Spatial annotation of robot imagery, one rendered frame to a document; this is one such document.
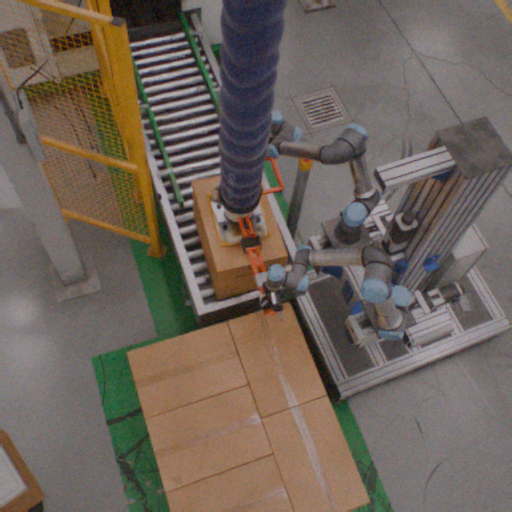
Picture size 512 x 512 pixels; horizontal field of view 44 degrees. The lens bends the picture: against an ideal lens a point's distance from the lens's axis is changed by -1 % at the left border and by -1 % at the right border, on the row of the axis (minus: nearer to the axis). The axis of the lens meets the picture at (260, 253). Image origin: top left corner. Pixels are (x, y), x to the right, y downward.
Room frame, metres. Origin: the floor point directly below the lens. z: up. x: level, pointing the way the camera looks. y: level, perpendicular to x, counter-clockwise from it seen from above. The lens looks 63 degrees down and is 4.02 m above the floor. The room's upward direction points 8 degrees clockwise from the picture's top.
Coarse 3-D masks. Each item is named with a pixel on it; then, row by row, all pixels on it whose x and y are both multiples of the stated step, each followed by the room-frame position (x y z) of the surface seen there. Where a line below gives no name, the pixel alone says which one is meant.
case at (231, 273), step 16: (208, 192) 1.92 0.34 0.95; (208, 208) 1.81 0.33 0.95; (208, 224) 1.71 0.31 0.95; (272, 224) 1.77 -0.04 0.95; (208, 240) 1.61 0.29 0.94; (272, 240) 1.67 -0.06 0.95; (208, 256) 1.61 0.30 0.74; (224, 256) 1.53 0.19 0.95; (240, 256) 1.54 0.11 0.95; (256, 256) 1.55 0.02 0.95; (272, 256) 1.57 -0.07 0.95; (224, 272) 1.44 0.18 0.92; (240, 272) 1.48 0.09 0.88; (224, 288) 1.44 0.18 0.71; (240, 288) 1.48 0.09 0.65; (256, 288) 1.52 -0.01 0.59
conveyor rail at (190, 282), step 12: (144, 132) 2.53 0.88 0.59; (156, 168) 2.26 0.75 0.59; (156, 180) 2.17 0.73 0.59; (156, 192) 2.14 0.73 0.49; (168, 204) 2.01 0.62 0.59; (168, 216) 1.92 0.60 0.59; (168, 228) 1.92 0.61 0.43; (180, 240) 1.77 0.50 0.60; (180, 252) 1.69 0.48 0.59; (192, 276) 1.54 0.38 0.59; (192, 288) 1.46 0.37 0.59; (192, 300) 1.43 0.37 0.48
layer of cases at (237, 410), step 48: (192, 336) 1.19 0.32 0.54; (240, 336) 1.23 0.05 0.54; (288, 336) 1.27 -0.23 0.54; (144, 384) 0.87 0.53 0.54; (192, 384) 0.91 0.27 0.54; (240, 384) 0.95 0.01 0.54; (288, 384) 0.99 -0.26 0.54; (192, 432) 0.65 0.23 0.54; (240, 432) 0.69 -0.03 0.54; (288, 432) 0.72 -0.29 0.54; (336, 432) 0.76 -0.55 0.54; (192, 480) 0.41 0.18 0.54; (240, 480) 0.44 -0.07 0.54; (288, 480) 0.47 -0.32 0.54; (336, 480) 0.51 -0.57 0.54
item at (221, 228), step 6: (210, 198) 1.86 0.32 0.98; (210, 204) 1.82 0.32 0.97; (216, 204) 1.82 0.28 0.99; (210, 210) 1.79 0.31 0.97; (216, 210) 1.79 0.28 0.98; (216, 216) 1.75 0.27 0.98; (216, 222) 1.71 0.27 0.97; (228, 222) 1.72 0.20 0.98; (216, 228) 1.68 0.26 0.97; (222, 228) 1.68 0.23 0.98; (228, 228) 1.69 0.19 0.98; (222, 234) 1.64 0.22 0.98; (234, 234) 1.66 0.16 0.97; (222, 240) 1.61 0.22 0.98; (222, 246) 1.58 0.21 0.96
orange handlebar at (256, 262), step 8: (272, 160) 2.10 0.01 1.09; (280, 184) 1.94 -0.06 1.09; (264, 192) 1.88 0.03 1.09; (272, 192) 1.89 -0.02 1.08; (248, 216) 1.71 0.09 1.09; (240, 224) 1.66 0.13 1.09; (248, 224) 1.66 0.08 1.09; (256, 264) 1.43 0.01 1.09; (256, 272) 1.39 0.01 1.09; (272, 312) 1.18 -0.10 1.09
